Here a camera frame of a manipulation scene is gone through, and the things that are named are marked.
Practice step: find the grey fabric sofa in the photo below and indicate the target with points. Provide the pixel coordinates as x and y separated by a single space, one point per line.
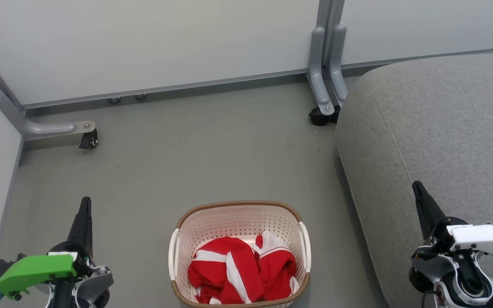
435 128

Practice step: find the long grey partition foot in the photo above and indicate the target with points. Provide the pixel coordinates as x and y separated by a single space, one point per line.
45 127

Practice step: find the plain red garment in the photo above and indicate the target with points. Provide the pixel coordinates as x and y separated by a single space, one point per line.
212 273

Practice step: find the white laundry basket brown rim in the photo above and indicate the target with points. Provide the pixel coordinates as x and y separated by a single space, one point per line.
238 220

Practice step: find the red garment with white collar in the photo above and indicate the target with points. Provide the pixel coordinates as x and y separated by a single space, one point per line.
278 265

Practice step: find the narrow grey partition foot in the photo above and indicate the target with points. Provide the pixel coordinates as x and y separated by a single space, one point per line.
337 64

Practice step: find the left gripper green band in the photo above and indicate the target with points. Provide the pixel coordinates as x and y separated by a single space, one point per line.
37 269

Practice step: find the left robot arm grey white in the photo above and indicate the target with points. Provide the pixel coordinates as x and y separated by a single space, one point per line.
96 282

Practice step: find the black caster wheel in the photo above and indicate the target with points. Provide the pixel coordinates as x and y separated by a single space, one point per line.
335 114
89 140
317 117

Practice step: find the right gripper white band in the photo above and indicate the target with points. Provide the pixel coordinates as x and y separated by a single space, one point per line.
486 237

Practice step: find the wide grey partition foot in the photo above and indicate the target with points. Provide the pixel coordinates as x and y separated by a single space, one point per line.
317 72

